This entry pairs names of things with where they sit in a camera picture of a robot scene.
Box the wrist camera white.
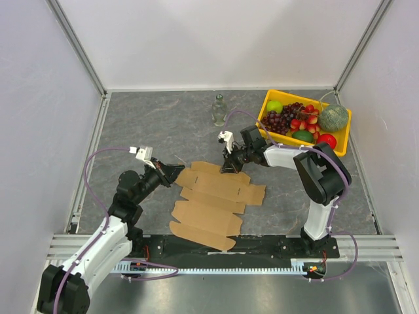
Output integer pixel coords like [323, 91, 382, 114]
[217, 131, 234, 154]
[129, 147, 155, 169]

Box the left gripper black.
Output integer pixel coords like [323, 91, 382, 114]
[134, 157, 185, 204]

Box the brown cardboard box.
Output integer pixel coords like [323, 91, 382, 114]
[170, 161, 266, 251]

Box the white slotted cable duct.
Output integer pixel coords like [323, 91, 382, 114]
[111, 260, 327, 276]

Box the green apple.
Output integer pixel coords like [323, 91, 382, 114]
[266, 100, 283, 113]

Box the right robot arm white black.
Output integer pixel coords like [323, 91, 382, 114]
[218, 126, 352, 258]

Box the purple grape bunch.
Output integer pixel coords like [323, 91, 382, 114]
[261, 103, 293, 135]

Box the clear glass bottle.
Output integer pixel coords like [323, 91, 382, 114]
[211, 94, 227, 127]

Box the red apple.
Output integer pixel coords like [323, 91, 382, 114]
[316, 133, 337, 149]

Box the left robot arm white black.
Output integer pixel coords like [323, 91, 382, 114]
[37, 158, 185, 313]

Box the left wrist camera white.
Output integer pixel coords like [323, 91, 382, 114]
[129, 147, 155, 169]

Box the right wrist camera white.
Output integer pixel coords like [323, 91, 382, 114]
[217, 131, 234, 154]

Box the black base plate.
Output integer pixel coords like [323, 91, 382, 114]
[129, 235, 340, 268]

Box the netted green melon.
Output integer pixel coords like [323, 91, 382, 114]
[319, 105, 349, 133]

